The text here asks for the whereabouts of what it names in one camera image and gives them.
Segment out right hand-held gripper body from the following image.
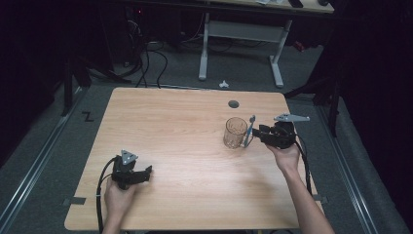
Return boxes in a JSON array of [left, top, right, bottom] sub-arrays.
[[266, 112, 311, 150]]

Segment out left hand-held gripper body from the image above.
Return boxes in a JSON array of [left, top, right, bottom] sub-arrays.
[[110, 149, 146, 191]]

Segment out blue toothbrush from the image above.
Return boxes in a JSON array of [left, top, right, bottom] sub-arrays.
[[244, 114, 257, 148]]

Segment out clear glass mug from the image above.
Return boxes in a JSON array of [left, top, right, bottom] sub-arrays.
[[222, 116, 251, 150]]

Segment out person's right hand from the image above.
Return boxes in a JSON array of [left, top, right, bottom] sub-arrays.
[[266, 142, 302, 176]]

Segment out person's left hand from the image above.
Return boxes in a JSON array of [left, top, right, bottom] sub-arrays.
[[103, 176, 138, 220]]

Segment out black metal stand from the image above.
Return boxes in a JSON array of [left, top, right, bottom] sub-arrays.
[[60, 53, 132, 118], [282, 72, 343, 138]]

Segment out grey tape strip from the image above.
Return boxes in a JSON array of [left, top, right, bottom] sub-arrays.
[[312, 193, 329, 205], [61, 196, 88, 208]]

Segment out small red floor object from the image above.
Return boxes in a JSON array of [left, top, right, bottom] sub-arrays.
[[292, 40, 307, 54]]

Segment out white-framed desk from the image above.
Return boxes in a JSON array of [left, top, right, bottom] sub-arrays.
[[198, 0, 335, 89]]

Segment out dark equipment with red light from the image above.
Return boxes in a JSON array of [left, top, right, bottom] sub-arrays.
[[124, 5, 146, 67]]

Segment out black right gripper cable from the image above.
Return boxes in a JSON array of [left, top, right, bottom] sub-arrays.
[[293, 135, 316, 197]]

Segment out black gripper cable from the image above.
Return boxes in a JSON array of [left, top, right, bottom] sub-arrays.
[[94, 156, 117, 234], [293, 135, 316, 197]]

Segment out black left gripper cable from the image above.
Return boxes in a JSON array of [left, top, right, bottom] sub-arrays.
[[94, 156, 117, 234]]

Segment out metal floor rail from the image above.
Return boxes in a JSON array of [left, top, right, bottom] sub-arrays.
[[315, 104, 381, 234], [0, 85, 90, 230]]

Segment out black floor cables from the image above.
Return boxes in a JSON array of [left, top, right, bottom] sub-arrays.
[[128, 19, 169, 90]]

